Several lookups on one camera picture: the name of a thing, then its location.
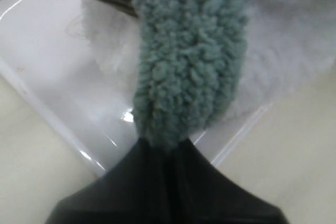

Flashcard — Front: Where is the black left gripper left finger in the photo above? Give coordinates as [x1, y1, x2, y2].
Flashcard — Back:
[48, 139, 171, 223]

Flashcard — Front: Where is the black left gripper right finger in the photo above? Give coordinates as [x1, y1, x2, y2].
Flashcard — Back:
[167, 140, 288, 223]

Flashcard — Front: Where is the green knitted scarf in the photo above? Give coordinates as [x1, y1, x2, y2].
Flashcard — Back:
[133, 0, 248, 149]

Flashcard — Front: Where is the white plush snowman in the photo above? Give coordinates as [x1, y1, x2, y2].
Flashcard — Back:
[81, 0, 335, 119]

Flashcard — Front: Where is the white rectangular tray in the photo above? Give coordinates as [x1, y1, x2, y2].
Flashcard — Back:
[0, 0, 276, 179]

